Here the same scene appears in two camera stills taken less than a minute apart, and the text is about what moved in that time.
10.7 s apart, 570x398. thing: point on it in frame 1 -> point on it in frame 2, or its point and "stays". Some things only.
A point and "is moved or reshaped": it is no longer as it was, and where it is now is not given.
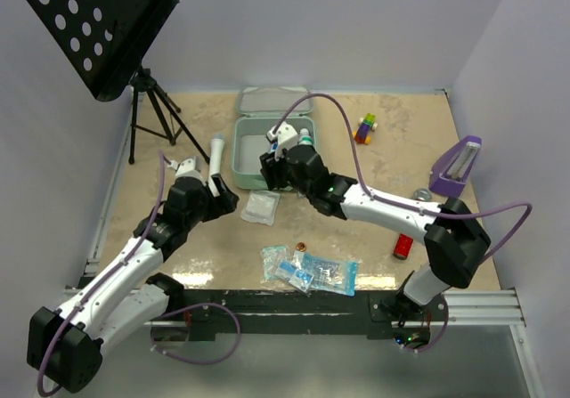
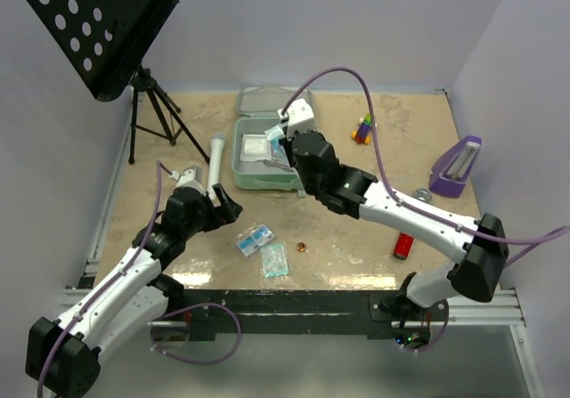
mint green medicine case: x=264 y=109 stays
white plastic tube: x=216 y=152 stays
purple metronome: x=450 y=174 stays
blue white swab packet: x=294 y=272 -> x=252 y=241
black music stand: x=101 y=24 stays
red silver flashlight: x=403 y=246 stays
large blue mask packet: x=336 y=275 is moved or reshaped
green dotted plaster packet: x=271 y=256 stays
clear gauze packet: x=260 y=207 -> x=256 y=148
